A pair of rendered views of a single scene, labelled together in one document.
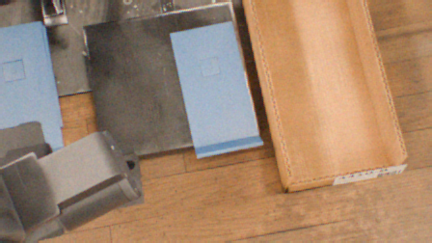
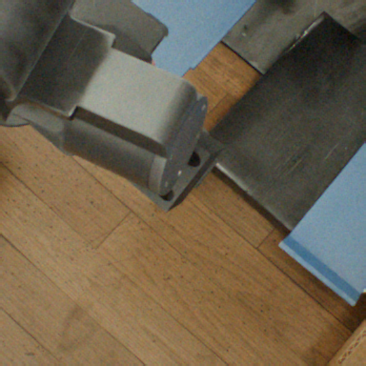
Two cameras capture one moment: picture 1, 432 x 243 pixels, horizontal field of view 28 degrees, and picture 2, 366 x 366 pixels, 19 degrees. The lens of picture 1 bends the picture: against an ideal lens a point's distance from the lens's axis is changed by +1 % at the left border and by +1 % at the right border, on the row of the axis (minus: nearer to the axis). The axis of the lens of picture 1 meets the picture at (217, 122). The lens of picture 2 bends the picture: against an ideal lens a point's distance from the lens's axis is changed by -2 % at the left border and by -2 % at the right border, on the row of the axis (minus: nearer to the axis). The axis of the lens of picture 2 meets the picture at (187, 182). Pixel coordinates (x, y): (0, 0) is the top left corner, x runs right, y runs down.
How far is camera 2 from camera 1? 9 cm
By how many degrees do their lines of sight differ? 12
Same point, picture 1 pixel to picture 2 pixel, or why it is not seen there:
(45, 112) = (194, 39)
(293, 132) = not seen: outside the picture
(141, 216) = (168, 237)
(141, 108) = (286, 141)
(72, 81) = (257, 48)
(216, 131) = (327, 244)
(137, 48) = (348, 85)
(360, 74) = not seen: outside the picture
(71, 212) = (83, 132)
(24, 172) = (87, 44)
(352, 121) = not seen: outside the picture
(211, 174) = (276, 277)
